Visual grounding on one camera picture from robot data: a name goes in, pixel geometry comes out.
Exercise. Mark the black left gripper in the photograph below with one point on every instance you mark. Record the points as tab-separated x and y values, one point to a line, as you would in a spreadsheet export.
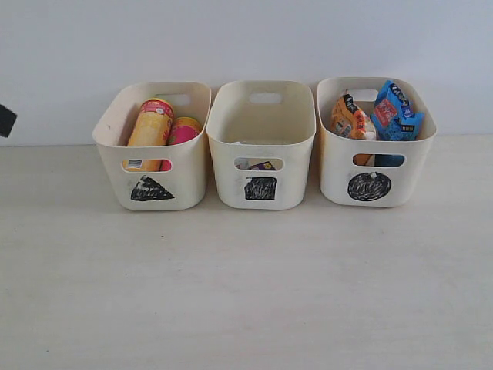
7	121

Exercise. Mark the yellow chips can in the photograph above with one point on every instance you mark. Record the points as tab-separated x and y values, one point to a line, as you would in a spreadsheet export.
152	128

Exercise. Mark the pink chips can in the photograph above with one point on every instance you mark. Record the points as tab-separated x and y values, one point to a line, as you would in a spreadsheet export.
183	129

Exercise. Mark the purple small carton box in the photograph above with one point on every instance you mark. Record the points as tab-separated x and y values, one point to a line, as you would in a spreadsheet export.
266	165

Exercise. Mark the orange noodle snack bag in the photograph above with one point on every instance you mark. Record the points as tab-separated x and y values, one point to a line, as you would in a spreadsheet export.
349	121

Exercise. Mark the blue black snack bag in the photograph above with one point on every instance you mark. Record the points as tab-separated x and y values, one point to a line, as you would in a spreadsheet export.
393	115

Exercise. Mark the white blue milk carton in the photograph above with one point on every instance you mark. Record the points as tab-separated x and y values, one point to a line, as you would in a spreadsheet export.
242	162

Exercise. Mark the cream bin triangle mark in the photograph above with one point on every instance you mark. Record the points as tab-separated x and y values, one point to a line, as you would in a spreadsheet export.
155	178

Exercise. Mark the cream bin square mark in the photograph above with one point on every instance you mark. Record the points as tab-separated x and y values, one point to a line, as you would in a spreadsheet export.
270	121

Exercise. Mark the cream bin circle mark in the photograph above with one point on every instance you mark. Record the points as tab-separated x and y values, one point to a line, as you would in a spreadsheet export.
344	182

